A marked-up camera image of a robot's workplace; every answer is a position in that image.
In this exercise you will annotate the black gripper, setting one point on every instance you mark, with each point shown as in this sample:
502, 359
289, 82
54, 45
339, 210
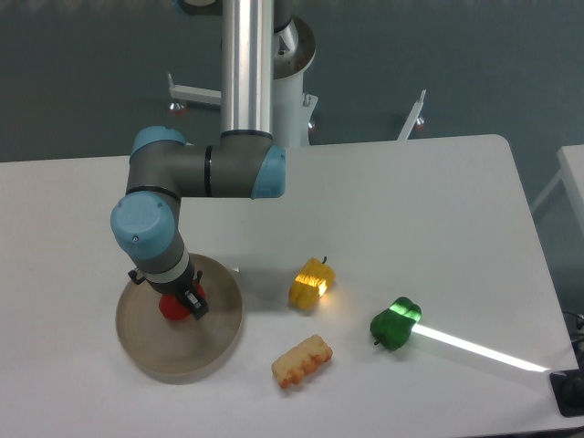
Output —
181, 286

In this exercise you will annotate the red toy bell pepper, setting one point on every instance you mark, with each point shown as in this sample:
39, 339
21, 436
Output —
171, 307

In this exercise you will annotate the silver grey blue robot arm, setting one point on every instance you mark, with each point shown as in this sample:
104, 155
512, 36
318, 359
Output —
164, 168

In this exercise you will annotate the beige round plate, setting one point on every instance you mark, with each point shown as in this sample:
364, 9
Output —
185, 350

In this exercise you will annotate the yellow toy bell pepper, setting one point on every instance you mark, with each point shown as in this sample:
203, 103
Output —
311, 284

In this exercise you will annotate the green toy bell pepper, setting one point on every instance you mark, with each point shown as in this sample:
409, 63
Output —
392, 328

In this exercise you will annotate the orange toy bread piece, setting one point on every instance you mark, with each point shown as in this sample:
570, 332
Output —
303, 359

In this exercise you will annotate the black box at table edge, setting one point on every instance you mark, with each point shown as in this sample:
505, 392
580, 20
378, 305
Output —
567, 386

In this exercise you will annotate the white side table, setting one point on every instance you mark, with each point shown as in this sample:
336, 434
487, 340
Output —
568, 179

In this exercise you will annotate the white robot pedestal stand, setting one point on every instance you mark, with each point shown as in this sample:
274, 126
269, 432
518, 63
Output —
293, 108

